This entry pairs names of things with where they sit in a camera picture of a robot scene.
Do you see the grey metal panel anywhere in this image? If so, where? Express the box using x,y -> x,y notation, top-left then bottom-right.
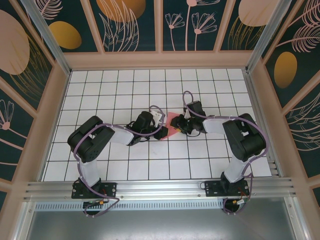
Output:
24,209 -> 301,240

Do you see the long aluminium mounting rail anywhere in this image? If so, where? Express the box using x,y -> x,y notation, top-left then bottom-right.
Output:
23,177 -> 297,201

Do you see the aluminium side rail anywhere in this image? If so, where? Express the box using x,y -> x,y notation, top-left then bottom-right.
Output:
243,71 -> 285,178

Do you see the pink cloth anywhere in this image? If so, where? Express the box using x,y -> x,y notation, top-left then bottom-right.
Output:
161,112 -> 180,141

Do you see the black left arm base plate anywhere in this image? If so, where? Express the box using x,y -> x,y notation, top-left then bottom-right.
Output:
71,181 -> 118,200

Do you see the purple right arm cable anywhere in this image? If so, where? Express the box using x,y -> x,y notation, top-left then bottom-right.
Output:
182,91 -> 268,216

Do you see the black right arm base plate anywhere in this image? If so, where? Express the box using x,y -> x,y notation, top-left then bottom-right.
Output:
204,180 -> 250,198

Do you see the slotted grey cable duct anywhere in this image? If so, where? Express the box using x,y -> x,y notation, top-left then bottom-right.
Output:
34,201 -> 226,211

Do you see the aluminium corner post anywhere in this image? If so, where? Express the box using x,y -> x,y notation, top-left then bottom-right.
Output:
19,0 -> 72,76
244,0 -> 293,73

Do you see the small controller board with LEDs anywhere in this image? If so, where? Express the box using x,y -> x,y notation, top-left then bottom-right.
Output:
83,199 -> 105,208

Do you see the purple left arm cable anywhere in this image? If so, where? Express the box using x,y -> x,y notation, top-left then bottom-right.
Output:
74,104 -> 166,218

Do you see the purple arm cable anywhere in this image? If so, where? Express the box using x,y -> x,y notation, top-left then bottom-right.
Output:
182,91 -> 268,216
74,104 -> 166,218

